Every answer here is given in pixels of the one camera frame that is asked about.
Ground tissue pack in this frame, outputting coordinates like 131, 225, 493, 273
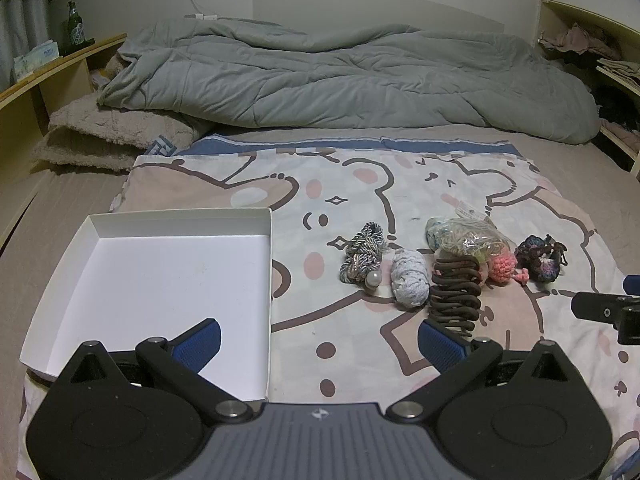
11, 40, 61, 81

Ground beige fluffy blanket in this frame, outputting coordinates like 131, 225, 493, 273
32, 55, 211, 173

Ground dark purple crocheted scrunchie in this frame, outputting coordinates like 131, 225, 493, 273
515, 234, 569, 282

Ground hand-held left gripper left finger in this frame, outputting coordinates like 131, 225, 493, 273
50, 317, 253, 423

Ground pink crumpled clothes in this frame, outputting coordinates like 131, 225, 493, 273
542, 22, 621, 58

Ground striped braided scrunchie with pearl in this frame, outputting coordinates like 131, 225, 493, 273
340, 222, 390, 292

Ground white cardboard box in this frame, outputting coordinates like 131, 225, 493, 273
19, 207, 273, 403

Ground cream open shelf unit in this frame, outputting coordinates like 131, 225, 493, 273
535, 0, 640, 181

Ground folded beige clothes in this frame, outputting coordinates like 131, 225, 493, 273
597, 59, 640, 81

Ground green glass bottle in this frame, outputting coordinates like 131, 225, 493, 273
62, 1, 87, 56

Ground grey duvet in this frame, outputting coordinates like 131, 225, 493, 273
97, 16, 601, 145

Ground light blue crocheted scrunchie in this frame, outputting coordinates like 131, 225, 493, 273
391, 249, 432, 308

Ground pink white crocheted hair tie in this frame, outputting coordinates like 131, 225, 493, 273
487, 252, 531, 287

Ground grey curtain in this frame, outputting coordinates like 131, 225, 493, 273
0, 0, 66, 88

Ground dark clothes pile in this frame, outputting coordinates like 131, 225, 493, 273
592, 85, 640, 131

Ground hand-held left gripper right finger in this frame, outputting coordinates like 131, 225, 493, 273
387, 320, 596, 423

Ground bear printed blanket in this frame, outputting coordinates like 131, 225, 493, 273
15, 134, 640, 480

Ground wooden bedside shelf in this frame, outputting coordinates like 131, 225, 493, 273
0, 33, 128, 241

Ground clear bag of rubber bands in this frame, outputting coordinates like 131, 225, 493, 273
426, 200, 516, 266

